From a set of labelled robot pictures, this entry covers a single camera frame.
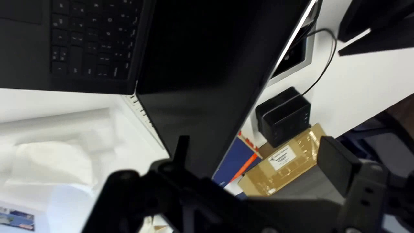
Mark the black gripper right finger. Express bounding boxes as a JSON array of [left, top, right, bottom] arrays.
[[317, 135, 390, 233]]

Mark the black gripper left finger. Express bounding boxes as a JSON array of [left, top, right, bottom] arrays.
[[81, 135, 208, 233]]

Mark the white tissue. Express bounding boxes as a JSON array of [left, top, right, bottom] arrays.
[[141, 214, 173, 233]]

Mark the white foam box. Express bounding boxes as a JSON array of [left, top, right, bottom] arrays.
[[0, 137, 172, 233]]

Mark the grey office chair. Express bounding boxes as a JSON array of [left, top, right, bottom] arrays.
[[340, 92, 414, 179]]

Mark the cardboard box with label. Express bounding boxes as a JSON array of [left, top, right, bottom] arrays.
[[236, 123, 328, 198]]

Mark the white foam pad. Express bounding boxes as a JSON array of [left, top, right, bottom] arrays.
[[0, 108, 117, 148]]

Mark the small black box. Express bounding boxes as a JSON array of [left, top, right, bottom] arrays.
[[255, 87, 313, 148]]

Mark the blue book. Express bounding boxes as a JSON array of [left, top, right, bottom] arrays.
[[211, 134, 264, 197]]

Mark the black cable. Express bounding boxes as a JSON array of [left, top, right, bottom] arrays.
[[296, 27, 339, 99]]

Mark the tablet with grey frame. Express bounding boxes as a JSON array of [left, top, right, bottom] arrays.
[[269, 33, 317, 86]]

